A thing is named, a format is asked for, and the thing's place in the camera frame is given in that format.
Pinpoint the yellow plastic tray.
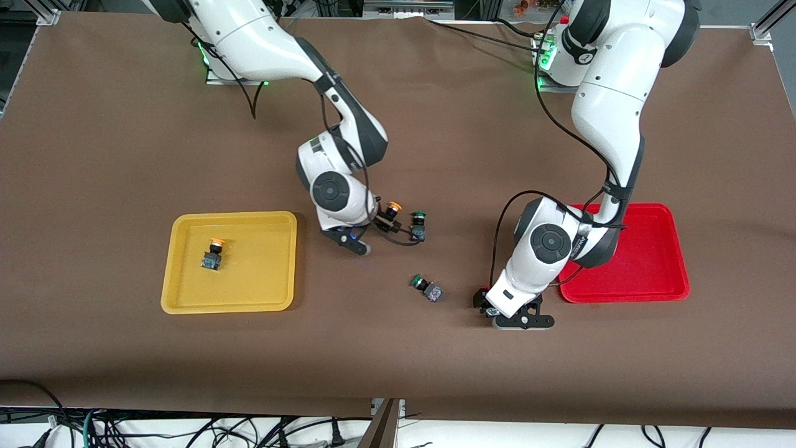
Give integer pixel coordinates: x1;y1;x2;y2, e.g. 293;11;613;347
160;211;298;315

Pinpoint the red plastic tray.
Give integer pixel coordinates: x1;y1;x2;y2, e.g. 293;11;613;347
558;203;691;304

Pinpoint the grey metal background device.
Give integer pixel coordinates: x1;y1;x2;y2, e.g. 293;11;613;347
363;0;456;21

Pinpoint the brown table cover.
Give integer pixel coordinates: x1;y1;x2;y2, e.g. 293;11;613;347
0;11;796;430

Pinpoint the aluminium frame strut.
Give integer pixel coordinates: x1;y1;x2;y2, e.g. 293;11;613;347
358;398;406;448

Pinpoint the teal floor cable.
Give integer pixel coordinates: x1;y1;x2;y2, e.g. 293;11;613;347
82;408;101;448

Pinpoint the aluminium frame post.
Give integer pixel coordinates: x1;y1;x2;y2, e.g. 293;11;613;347
34;0;63;27
749;0;796;43

